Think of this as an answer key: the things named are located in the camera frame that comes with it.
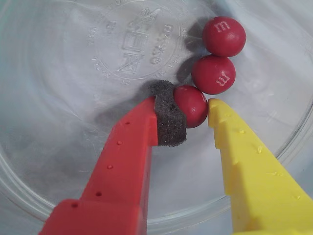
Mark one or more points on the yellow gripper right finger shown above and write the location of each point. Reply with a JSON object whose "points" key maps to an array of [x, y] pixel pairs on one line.
{"points": [[256, 183]]}

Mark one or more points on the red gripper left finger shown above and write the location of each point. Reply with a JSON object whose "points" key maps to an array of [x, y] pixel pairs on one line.
{"points": [[115, 183]]}

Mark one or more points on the red candy pill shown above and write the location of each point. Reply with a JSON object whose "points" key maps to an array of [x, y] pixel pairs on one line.
{"points": [[223, 36], [193, 105], [212, 73]]}

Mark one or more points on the clear glass bowl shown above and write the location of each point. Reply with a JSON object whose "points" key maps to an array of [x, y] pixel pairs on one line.
{"points": [[73, 98]]}

